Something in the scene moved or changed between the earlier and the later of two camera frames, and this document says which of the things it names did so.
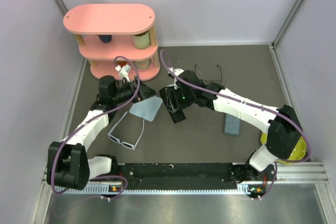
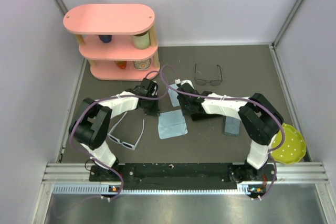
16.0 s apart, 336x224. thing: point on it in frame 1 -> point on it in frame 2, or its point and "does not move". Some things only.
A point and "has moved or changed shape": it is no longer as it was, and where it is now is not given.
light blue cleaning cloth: (147, 108) has moved or changed shape
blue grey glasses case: (232, 125) does not move
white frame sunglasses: (126, 145) does not move
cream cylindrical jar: (143, 41) does not move
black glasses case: (177, 116) -> (199, 116)
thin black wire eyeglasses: (208, 81) does not move
